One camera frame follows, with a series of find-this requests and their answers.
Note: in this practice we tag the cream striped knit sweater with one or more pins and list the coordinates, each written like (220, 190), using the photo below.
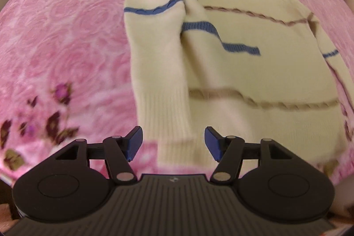
(243, 70)

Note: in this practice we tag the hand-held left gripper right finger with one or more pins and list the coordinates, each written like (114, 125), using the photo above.
(211, 143)

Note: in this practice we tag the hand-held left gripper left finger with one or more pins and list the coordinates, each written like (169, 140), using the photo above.
(134, 143)

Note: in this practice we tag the pink floral blanket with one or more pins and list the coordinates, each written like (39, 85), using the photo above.
(69, 59)

